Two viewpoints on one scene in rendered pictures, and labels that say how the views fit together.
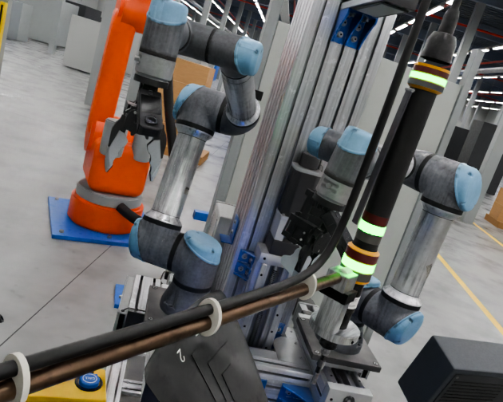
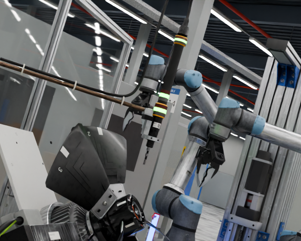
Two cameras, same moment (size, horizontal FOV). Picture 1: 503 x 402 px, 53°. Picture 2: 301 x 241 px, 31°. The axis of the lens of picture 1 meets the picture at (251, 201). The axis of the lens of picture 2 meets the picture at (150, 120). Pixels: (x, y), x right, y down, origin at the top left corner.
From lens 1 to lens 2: 1.58 m
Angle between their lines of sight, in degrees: 43
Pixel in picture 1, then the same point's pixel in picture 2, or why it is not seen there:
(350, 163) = (220, 113)
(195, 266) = (181, 211)
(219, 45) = (178, 73)
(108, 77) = not seen: hidden behind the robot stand
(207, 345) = (102, 139)
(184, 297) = (174, 231)
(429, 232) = not seen: outside the picture
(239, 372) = (114, 154)
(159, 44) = (147, 72)
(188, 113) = (193, 129)
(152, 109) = (140, 98)
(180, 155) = (186, 151)
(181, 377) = not seen: hidden behind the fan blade
